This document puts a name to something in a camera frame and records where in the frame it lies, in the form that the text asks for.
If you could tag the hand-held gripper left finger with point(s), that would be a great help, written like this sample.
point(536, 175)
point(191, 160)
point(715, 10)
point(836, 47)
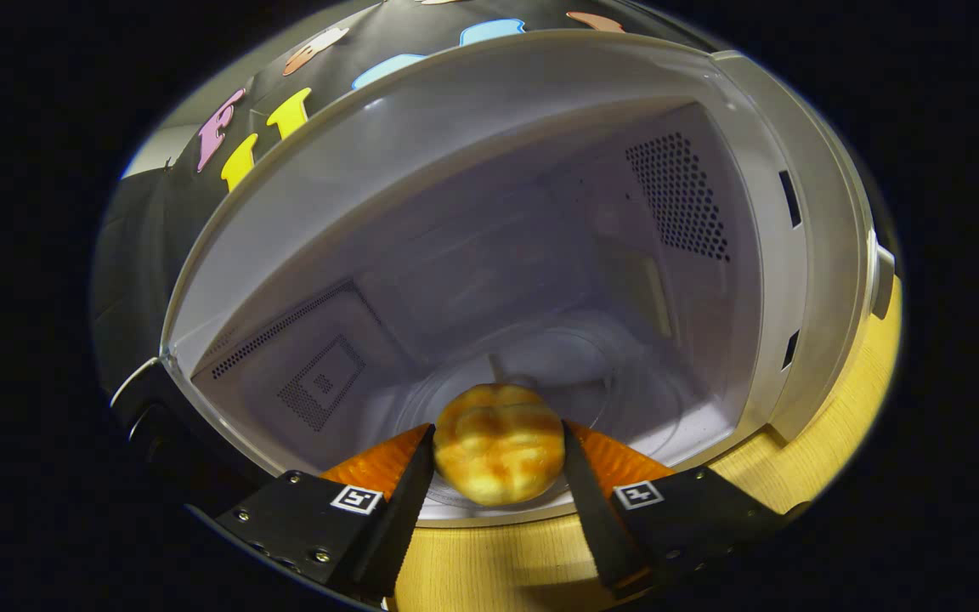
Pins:
point(396, 527)

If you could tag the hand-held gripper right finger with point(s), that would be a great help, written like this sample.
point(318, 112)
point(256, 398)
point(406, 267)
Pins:
point(600, 527)

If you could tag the white microwave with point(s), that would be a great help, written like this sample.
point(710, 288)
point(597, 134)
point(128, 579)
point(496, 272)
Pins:
point(498, 170)

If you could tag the golden bread roll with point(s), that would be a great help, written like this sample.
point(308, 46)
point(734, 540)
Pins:
point(498, 442)

